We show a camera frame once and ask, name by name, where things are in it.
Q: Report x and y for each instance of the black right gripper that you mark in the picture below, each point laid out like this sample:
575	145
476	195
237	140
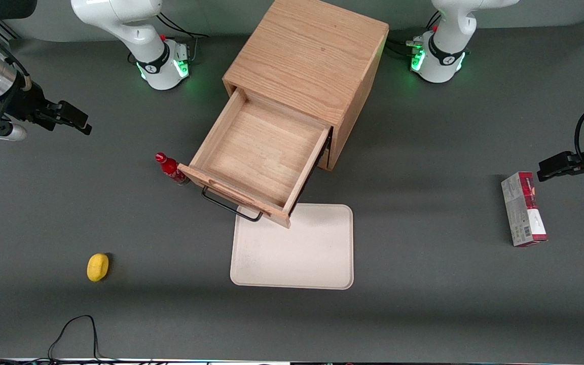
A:
27	105

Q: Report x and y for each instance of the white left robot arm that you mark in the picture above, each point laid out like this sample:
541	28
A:
446	45

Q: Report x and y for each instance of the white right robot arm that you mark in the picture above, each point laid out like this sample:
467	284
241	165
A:
130	25

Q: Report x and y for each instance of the wooden drawer cabinet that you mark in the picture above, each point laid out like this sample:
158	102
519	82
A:
312	56

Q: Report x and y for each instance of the red plaid cardboard box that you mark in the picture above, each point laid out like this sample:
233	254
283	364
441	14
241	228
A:
522	213

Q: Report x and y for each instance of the small red bottle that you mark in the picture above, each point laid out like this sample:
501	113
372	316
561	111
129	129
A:
170	167

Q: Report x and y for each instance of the yellow lemon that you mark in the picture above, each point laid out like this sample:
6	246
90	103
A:
98	267

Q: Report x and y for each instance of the white rectangular plastic tray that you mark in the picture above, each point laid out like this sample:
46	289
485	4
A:
297	253

